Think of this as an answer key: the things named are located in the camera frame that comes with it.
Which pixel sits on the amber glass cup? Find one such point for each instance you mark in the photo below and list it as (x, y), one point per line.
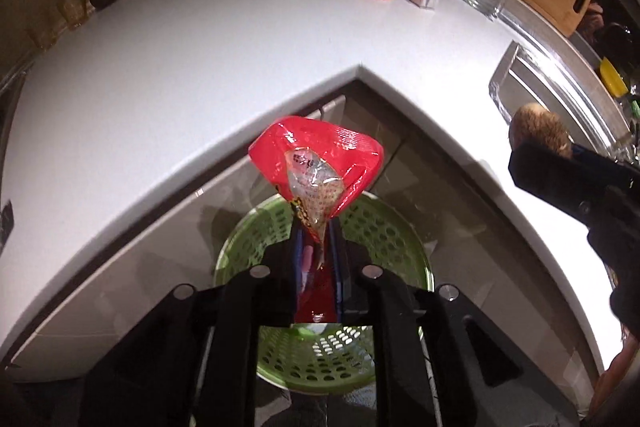
(74, 12)
(42, 31)

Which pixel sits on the green plastic trash basket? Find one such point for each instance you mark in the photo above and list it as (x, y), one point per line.
(338, 359)

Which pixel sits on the stainless steel sink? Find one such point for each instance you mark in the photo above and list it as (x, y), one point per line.
(592, 119)

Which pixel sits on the person right hand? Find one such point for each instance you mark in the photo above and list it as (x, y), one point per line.
(615, 373)

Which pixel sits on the red snack wrapper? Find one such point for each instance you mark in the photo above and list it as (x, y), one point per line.
(319, 169)

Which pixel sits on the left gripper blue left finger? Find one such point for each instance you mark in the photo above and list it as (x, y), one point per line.
(302, 259)

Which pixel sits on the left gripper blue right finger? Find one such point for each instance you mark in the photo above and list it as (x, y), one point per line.
(340, 268)

